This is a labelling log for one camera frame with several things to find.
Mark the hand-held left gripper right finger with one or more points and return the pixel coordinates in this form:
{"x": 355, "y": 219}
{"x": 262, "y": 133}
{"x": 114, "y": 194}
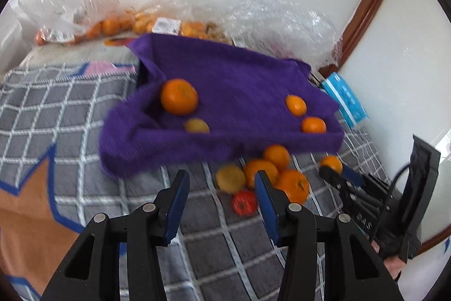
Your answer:
{"x": 267, "y": 209}

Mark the light printed bed sheet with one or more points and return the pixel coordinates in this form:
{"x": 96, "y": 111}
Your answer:
{"x": 63, "y": 56}

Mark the grey checked blanket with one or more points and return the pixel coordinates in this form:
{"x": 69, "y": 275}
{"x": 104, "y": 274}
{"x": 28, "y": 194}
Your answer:
{"x": 218, "y": 251}

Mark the clear bag of red fruit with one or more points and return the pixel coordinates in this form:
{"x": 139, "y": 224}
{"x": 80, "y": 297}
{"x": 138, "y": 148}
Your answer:
{"x": 292, "y": 26}

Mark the blue tissue pack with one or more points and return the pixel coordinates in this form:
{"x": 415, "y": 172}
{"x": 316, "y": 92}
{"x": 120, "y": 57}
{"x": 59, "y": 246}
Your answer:
{"x": 343, "y": 98}

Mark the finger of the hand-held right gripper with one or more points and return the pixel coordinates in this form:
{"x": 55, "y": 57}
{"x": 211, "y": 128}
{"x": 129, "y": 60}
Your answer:
{"x": 336, "y": 181}
{"x": 352, "y": 176}

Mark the orange with stem mark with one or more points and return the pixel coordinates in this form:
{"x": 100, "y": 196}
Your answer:
{"x": 294, "y": 186}

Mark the purple towel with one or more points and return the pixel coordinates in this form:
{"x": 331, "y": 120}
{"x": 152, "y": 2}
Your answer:
{"x": 239, "y": 93}

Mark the clear bag of tangerines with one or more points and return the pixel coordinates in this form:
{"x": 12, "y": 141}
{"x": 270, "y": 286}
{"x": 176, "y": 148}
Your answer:
{"x": 70, "y": 4}

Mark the small yellow-green fruit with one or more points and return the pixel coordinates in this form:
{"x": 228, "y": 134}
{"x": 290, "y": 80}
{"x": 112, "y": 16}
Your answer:
{"x": 230, "y": 178}
{"x": 197, "y": 125}

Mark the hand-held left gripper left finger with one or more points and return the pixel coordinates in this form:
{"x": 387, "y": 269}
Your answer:
{"x": 176, "y": 205}

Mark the large orange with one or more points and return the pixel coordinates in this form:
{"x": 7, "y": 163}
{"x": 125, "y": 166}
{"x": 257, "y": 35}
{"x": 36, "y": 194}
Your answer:
{"x": 179, "y": 97}

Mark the small red tomato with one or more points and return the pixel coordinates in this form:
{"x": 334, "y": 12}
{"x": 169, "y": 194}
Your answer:
{"x": 244, "y": 203}

